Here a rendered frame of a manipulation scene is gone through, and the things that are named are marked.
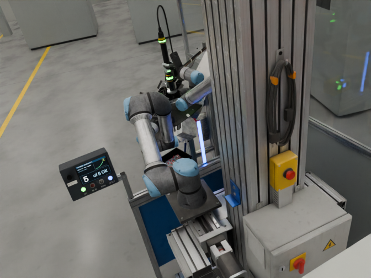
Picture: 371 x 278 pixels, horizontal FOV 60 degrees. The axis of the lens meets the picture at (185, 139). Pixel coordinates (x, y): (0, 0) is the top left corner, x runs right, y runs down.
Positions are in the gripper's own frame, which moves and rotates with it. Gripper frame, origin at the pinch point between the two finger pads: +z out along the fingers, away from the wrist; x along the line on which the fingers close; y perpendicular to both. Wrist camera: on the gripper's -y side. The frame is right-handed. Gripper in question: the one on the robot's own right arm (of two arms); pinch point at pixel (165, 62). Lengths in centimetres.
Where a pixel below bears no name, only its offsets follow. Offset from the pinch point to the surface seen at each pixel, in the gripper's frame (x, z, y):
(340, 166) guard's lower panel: 55, -96, 67
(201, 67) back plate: 37.8, 12.8, 20.6
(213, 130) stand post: 33, 1, 71
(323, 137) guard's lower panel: 58, -81, 53
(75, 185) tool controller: -84, -30, 31
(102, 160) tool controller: -67, -31, 24
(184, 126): -1.1, -11.3, 44.6
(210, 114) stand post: 33, 2, 56
